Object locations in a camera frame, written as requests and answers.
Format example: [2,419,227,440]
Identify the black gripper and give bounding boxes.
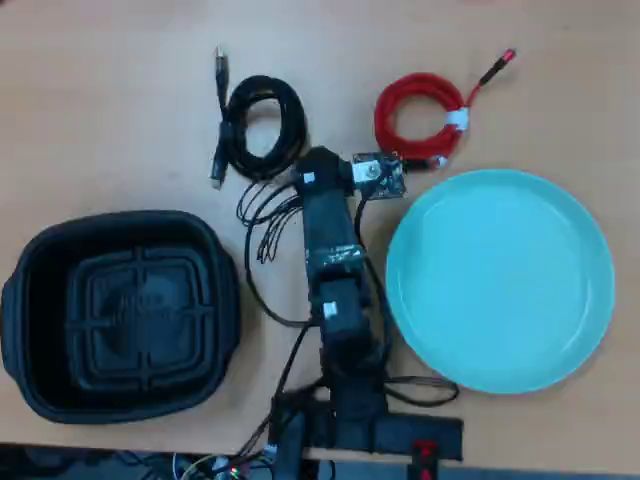
[292,146,354,200]

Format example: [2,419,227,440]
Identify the black charging cable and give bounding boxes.
[207,45,307,191]

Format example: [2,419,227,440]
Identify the green round bowl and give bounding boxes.
[384,168,616,395]

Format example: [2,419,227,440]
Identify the black plastic bowl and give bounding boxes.
[0,209,241,426]

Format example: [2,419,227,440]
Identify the black table clamp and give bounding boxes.
[272,412,307,480]

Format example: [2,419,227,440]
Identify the red and black clamp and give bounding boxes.
[407,439,441,480]

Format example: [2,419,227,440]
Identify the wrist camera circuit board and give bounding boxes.
[351,152,409,201]

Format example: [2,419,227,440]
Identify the thick black camera cable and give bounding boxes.
[352,194,460,407]

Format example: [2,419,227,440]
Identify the thin black servo wires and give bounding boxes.
[235,177,314,329]

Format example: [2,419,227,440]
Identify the red charging cable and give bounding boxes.
[374,48,518,174]

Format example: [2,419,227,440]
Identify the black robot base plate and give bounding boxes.
[272,394,464,462]

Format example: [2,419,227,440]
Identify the controller board with wires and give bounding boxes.
[172,449,276,480]

